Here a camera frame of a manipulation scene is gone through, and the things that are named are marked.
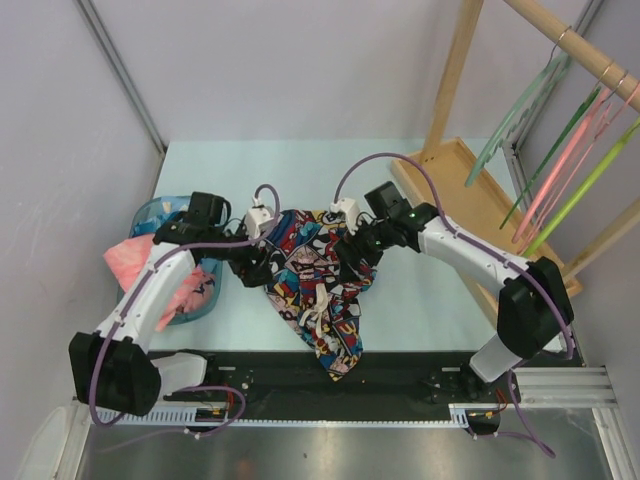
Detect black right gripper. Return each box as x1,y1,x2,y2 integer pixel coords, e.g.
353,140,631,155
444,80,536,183
333,212,395,284

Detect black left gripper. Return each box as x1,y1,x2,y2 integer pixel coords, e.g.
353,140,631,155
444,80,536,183
205,219,275,287

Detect comic print shorts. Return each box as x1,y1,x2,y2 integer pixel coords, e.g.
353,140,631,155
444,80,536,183
263,209,375,382

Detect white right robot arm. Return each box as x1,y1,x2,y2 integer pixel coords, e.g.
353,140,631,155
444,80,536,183
330,182,574,401

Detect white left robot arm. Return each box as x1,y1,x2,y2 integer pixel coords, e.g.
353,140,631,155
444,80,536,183
69,192,281,426

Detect pink shark shorts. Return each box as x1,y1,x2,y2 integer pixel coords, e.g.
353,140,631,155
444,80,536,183
103,234,201,332

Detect wooden hanger rack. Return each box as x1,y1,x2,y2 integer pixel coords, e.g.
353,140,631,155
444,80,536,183
389,0,640,332

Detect dark green hanger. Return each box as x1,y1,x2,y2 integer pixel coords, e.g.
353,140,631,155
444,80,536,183
499,86,601,229

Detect pink hanger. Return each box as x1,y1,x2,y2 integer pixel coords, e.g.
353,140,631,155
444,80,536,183
517,101,626,254
511,88,611,244

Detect pale green hanger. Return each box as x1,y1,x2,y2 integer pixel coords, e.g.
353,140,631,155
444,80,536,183
465,26,572,187

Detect lime green hanger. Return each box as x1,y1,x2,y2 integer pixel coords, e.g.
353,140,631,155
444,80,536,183
523,118,639,256

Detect light blue garment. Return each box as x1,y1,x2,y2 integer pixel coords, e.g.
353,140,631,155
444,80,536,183
129,196,190,238

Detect teal plastic basket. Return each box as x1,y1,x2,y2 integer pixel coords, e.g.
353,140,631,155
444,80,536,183
130,194,224,327

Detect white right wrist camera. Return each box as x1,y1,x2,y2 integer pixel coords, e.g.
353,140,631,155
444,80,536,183
329,198,361,235

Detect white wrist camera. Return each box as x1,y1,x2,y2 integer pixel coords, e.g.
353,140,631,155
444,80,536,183
329,198,361,235
243,197,274,239

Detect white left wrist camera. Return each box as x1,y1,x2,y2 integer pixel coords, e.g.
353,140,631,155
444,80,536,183
243,197,274,239

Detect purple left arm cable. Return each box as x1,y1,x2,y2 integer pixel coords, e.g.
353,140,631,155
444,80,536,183
88,184,281,454

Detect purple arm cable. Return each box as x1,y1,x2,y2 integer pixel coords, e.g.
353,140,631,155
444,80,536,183
332,152,576,459
88,184,281,454

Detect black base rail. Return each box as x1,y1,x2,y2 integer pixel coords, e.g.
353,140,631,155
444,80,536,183
159,349,524,422

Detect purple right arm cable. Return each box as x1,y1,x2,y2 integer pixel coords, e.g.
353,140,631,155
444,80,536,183
332,152,576,459

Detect white cable duct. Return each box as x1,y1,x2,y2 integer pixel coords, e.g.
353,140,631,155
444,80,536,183
97,403,474,429

